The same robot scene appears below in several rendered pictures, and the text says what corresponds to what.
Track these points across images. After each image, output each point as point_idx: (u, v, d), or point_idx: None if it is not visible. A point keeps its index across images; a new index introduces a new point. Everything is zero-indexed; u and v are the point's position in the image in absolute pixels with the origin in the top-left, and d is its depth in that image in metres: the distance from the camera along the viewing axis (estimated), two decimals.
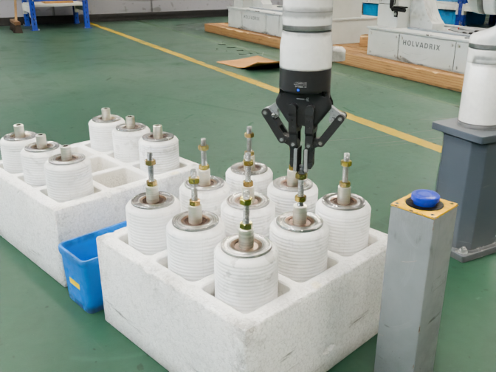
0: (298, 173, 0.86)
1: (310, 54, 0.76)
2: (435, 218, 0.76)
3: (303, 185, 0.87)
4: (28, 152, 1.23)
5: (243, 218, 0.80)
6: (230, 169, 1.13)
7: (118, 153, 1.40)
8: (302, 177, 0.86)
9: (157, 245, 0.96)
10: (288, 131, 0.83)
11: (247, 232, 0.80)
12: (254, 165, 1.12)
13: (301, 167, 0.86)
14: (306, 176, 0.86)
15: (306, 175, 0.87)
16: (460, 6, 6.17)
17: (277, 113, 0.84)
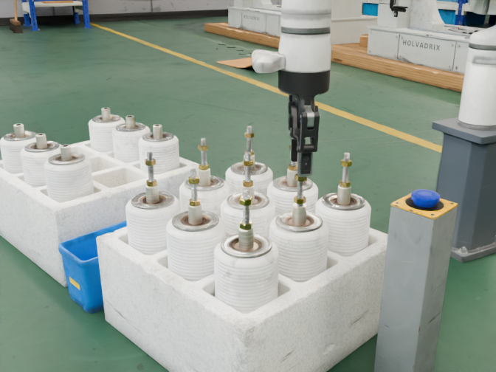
0: (297, 175, 0.86)
1: None
2: (435, 218, 0.76)
3: (302, 187, 0.87)
4: (28, 152, 1.23)
5: (243, 218, 0.80)
6: (230, 169, 1.13)
7: (118, 153, 1.40)
8: (300, 178, 0.86)
9: (157, 245, 0.96)
10: None
11: (247, 232, 0.80)
12: (254, 165, 1.12)
13: None
14: (305, 178, 0.86)
15: (306, 177, 0.87)
16: (460, 6, 6.17)
17: None
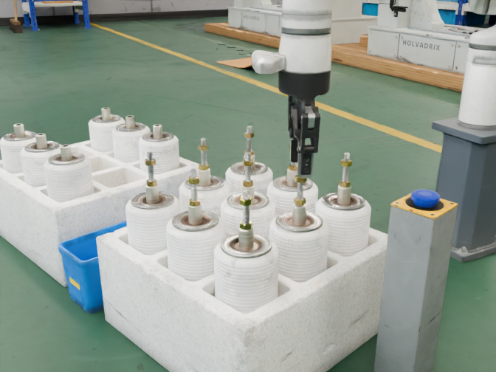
0: None
1: None
2: (435, 218, 0.76)
3: (298, 189, 0.87)
4: (28, 152, 1.23)
5: (243, 218, 0.80)
6: (230, 169, 1.13)
7: (118, 153, 1.40)
8: (297, 176, 0.88)
9: (157, 245, 0.96)
10: None
11: (247, 232, 0.80)
12: (254, 165, 1.12)
13: None
14: (295, 178, 0.87)
15: (297, 180, 0.86)
16: (460, 6, 6.17)
17: None
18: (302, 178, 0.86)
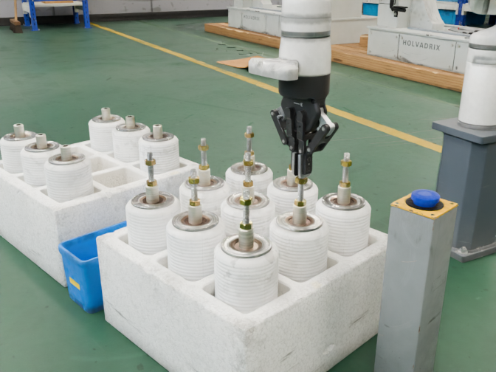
0: None
1: None
2: (435, 218, 0.76)
3: (300, 190, 0.87)
4: (28, 152, 1.23)
5: (243, 218, 0.80)
6: (230, 169, 1.13)
7: (118, 153, 1.40)
8: (297, 178, 0.88)
9: (157, 245, 0.96)
10: None
11: (247, 232, 0.80)
12: (254, 165, 1.12)
13: None
14: (296, 181, 0.87)
15: (300, 181, 0.86)
16: (460, 6, 6.17)
17: (322, 125, 0.81)
18: (304, 179, 0.86)
